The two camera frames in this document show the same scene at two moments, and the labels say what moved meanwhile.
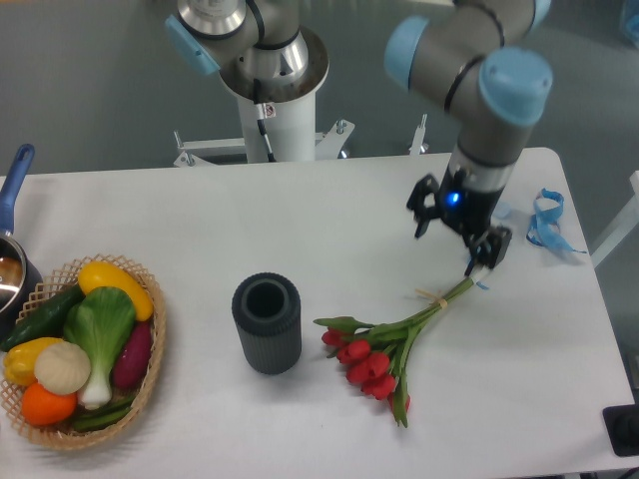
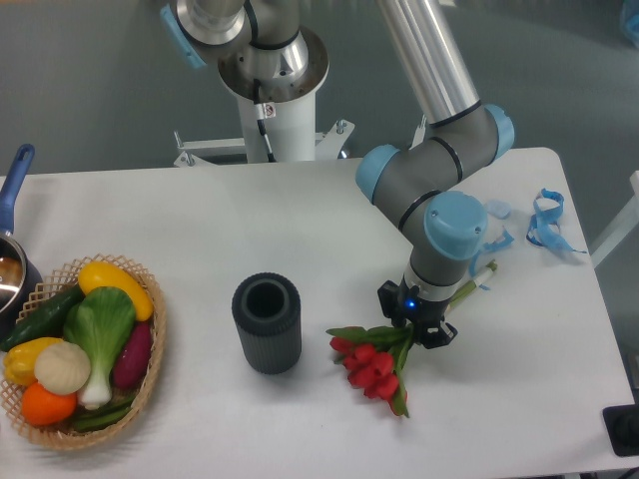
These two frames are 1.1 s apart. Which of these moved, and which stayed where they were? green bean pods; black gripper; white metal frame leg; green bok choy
Moved: black gripper
Stayed: green bok choy; white metal frame leg; green bean pods
